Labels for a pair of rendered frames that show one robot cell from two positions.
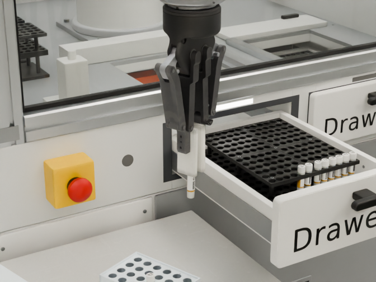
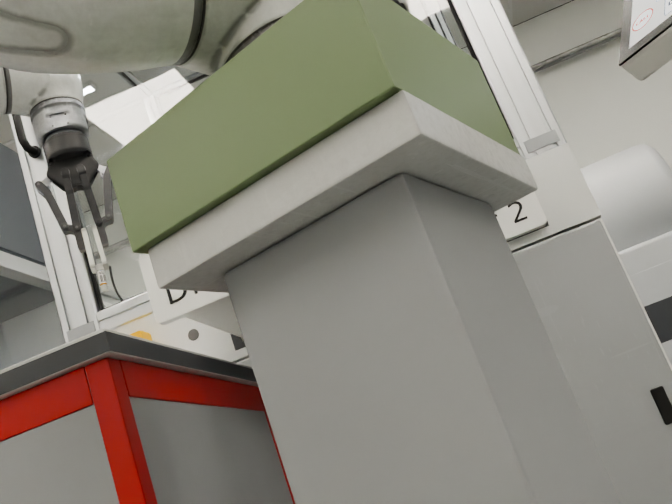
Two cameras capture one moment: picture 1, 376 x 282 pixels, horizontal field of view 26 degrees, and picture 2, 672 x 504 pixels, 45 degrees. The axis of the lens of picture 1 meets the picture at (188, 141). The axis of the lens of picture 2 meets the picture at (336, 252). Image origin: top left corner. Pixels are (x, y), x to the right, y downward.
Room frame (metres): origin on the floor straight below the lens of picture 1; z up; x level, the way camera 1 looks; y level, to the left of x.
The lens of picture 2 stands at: (0.30, -1.03, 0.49)
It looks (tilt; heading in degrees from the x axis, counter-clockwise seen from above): 17 degrees up; 38
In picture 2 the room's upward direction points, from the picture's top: 20 degrees counter-clockwise
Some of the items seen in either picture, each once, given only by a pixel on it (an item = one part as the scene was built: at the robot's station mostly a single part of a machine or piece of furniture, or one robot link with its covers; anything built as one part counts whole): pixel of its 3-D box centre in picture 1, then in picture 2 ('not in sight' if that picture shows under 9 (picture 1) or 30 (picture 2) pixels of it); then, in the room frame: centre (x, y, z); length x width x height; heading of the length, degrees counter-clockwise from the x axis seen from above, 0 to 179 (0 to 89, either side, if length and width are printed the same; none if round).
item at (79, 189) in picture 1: (78, 188); not in sight; (1.16, 0.17, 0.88); 0.04 x 0.03 x 0.04; 120
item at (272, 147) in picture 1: (275, 164); not in sight; (1.26, -0.15, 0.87); 0.22 x 0.18 x 0.06; 30
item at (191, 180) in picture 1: (191, 182); (102, 277); (1.03, 0.00, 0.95); 0.01 x 0.01 x 0.05
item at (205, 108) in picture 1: (198, 84); (90, 198); (1.04, -0.01, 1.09); 0.04 x 0.01 x 0.11; 54
